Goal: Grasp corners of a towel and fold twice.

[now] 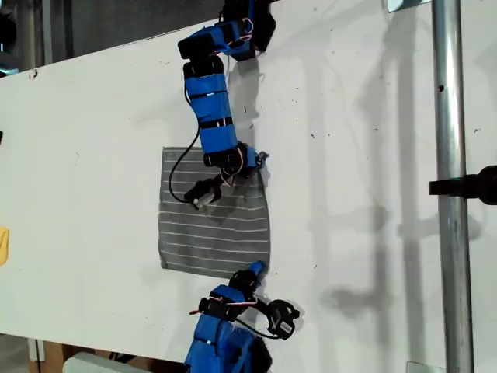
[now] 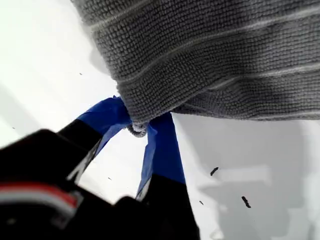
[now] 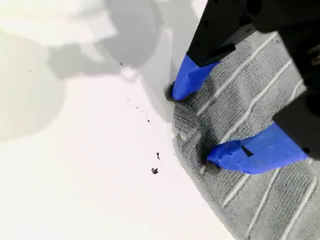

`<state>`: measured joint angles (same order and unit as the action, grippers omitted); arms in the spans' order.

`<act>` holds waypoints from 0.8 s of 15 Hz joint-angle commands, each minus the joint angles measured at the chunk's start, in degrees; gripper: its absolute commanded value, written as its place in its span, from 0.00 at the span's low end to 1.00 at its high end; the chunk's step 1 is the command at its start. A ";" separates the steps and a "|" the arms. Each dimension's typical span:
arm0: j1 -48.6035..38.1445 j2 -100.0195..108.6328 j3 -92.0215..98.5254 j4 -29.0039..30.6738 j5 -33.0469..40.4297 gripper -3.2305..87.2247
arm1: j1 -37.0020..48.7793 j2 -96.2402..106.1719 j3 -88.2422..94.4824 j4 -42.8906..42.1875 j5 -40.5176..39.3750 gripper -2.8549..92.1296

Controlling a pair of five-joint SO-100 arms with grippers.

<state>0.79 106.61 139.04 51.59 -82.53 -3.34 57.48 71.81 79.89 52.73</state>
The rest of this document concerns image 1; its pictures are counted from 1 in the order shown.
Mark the grey striped towel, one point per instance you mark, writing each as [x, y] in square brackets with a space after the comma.
[217, 233]

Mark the black clamp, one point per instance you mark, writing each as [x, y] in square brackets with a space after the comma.
[466, 186]

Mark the grey vertical bar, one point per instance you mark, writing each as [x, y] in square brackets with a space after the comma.
[46, 31]

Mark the yellow object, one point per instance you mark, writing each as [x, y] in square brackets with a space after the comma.
[4, 245]

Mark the white box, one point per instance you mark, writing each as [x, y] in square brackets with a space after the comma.
[89, 365]

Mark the wooden board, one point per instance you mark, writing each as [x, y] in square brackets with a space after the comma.
[52, 357]

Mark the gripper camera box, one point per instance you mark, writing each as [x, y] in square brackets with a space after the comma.
[283, 318]
[204, 194]

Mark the steel post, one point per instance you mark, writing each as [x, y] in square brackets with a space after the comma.
[450, 116]

